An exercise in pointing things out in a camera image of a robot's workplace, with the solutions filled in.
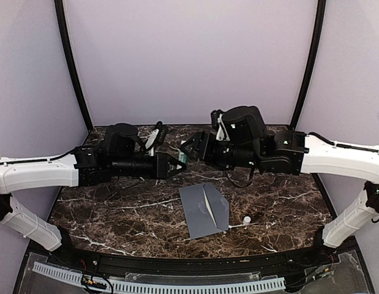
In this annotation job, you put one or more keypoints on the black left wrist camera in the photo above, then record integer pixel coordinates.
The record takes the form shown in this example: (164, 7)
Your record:
(162, 131)

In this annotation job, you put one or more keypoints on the white letter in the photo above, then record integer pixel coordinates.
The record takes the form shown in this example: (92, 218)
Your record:
(208, 206)

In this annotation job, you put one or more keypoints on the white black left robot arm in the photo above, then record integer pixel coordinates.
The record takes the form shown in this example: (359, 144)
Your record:
(121, 153)

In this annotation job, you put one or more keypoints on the black left frame post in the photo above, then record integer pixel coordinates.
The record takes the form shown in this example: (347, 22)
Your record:
(70, 61)

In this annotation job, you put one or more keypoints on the black frame post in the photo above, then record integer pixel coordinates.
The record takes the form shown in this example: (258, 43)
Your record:
(310, 64)
(70, 61)

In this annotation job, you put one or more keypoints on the black front table rail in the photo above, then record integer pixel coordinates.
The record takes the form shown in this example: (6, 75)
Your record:
(289, 262)

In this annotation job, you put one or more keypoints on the white slotted cable duct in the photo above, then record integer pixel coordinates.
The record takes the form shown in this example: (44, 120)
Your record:
(141, 283)

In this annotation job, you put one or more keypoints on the white glue stick cap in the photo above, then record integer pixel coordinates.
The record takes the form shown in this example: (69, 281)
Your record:
(246, 220)

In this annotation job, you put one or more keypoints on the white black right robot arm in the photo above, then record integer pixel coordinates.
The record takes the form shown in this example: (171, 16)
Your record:
(241, 140)

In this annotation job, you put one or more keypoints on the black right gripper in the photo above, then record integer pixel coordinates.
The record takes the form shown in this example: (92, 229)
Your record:
(201, 148)

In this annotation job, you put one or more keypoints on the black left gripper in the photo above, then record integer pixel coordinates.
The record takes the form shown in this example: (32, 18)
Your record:
(162, 163)

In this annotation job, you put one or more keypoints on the green white glue stick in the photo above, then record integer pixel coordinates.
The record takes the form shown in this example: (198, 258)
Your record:
(182, 157)

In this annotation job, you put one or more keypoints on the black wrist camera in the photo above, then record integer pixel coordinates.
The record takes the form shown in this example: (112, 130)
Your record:
(215, 118)
(162, 131)

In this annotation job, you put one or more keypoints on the blue-grey envelope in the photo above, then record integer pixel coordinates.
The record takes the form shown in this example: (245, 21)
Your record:
(199, 222)

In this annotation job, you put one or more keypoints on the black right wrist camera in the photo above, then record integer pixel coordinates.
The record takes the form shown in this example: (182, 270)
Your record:
(215, 118)

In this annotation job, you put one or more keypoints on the black right frame post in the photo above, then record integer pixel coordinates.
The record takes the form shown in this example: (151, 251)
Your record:
(310, 64)

